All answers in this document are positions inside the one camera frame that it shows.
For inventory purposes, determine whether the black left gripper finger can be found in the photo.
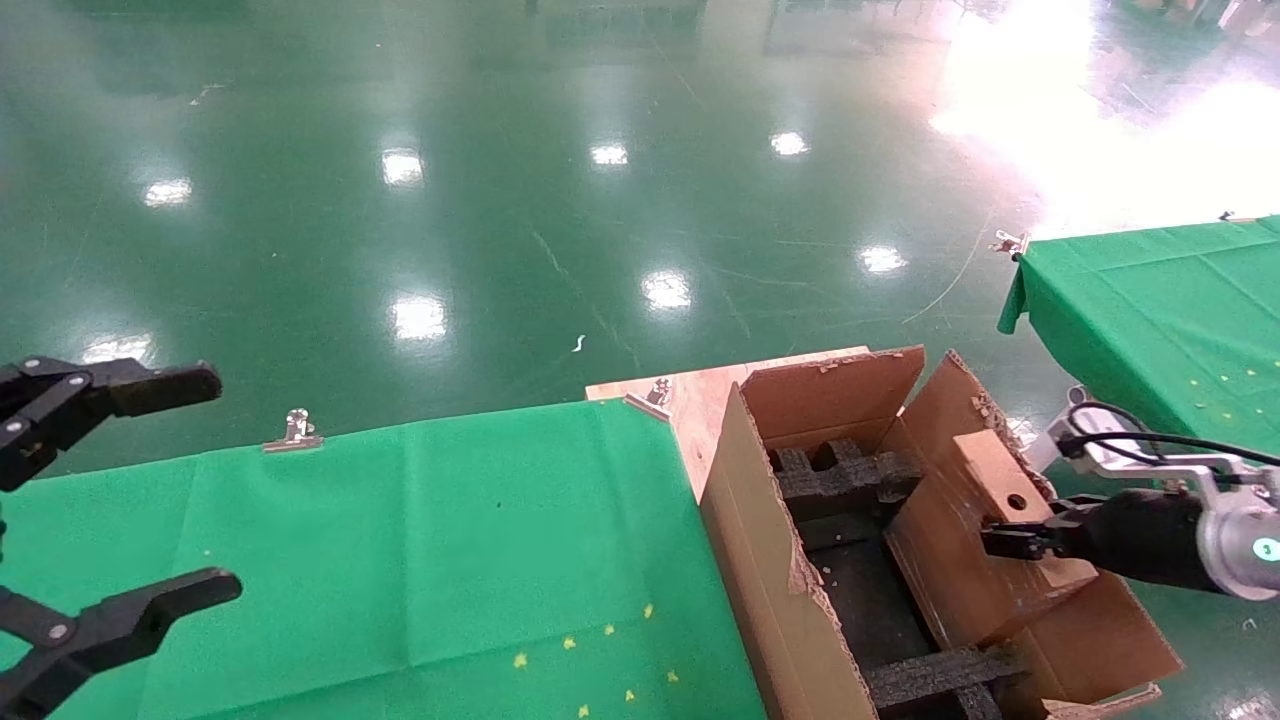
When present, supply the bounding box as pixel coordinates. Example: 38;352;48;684
0;567;244;720
0;355;224;493

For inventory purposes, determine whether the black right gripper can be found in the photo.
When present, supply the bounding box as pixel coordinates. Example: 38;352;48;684
980;488;1216;593

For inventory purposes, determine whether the small brown cardboard box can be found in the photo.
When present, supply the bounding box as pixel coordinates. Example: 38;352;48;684
885;430;1101;649

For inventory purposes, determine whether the large open brown carton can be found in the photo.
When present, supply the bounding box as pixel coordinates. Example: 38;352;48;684
700;345;1186;720

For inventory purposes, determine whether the black foam insert strip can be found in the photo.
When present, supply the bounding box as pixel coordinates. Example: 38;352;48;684
860;645;1031;720

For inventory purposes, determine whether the black foam insert block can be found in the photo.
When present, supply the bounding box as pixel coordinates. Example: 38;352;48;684
770;438;926;523

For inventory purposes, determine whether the large green table cloth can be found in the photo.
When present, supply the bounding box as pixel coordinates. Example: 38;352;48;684
0;398;771;720

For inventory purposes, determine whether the green cloth with hanging corner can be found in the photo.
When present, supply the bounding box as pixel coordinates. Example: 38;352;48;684
998;215;1280;456

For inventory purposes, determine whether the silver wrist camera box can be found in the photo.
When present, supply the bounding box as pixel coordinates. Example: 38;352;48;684
1022;385;1096;473

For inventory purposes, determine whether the silver camera mount bracket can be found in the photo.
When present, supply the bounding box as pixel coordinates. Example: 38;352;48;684
1085;445;1280;501

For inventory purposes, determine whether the black camera cable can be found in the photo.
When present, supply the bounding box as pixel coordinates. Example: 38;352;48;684
1065;400;1280;469

